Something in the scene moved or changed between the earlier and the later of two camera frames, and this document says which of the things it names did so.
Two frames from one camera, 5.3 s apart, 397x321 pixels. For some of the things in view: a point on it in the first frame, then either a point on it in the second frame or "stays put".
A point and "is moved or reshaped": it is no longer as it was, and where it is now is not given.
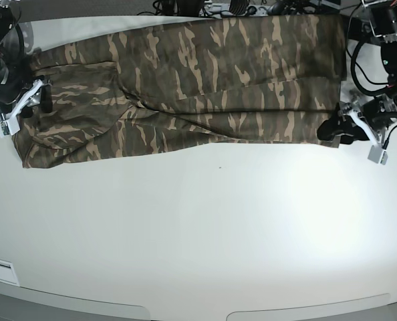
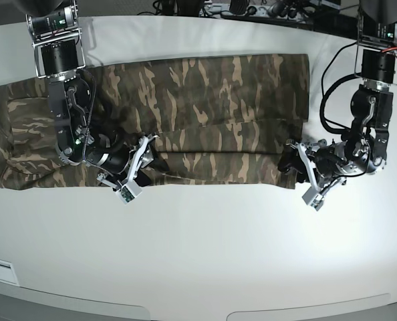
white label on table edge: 0,269 stays put
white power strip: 258,10 stays put
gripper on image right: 336,124 → 294,160
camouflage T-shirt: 243,79 is moved or reshaped
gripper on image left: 39,89 → 143,156
